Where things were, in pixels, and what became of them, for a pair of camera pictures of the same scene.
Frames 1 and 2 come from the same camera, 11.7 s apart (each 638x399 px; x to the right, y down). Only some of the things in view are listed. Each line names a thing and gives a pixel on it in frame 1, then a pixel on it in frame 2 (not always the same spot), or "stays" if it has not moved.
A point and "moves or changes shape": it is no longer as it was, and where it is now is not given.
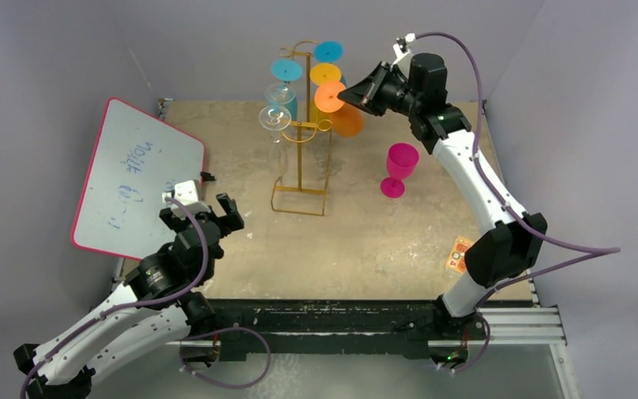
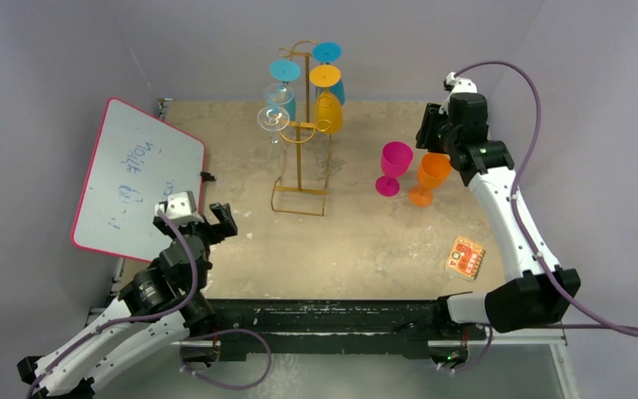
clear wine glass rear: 280,93 stays
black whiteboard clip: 207,176 stays
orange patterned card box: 456,259 stays
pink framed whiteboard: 135,158 stays
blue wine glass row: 330,51 stays
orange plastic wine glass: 348,120 -> 434,170
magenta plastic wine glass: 401,160 moves or changes shape
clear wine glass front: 276,120 stays
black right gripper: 384,90 -> 426,131
